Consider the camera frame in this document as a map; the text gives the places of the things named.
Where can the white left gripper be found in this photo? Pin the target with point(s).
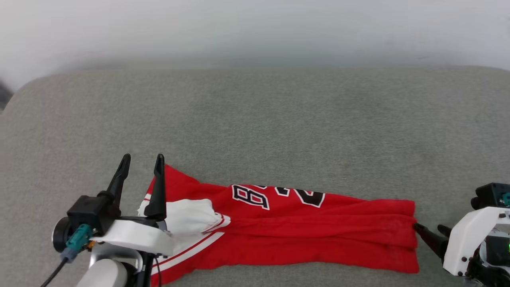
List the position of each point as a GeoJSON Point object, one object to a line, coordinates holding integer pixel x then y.
{"type": "Point", "coordinates": [135, 237]}

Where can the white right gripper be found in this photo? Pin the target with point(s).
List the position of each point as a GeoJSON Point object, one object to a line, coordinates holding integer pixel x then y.
{"type": "Point", "coordinates": [464, 239]}

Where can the red white basketball jersey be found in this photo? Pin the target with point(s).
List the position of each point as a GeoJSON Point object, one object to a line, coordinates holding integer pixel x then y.
{"type": "Point", "coordinates": [279, 239]}

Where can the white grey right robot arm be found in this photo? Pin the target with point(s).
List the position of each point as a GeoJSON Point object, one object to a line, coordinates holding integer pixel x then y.
{"type": "Point", "coordinates": [494, 259]}

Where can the grey fabric sofa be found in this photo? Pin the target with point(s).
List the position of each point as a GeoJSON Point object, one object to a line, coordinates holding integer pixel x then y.
{"type": "Point", "coordinates": [255, 131]}

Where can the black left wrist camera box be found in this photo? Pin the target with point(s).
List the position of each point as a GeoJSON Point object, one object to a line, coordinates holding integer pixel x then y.
{"type": "Point", "coordinates": [89, 211]}

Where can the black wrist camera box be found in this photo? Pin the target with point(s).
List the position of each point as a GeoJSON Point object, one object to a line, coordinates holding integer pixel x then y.
{"type": "Point", "coordinates": [490, 195]}
{"type": "Point", "coordinates": [89, 211]}

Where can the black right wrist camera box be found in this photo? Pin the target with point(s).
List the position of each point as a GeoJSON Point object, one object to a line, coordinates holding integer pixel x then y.
{"type": "Point", "coordinates": [490, 195]}

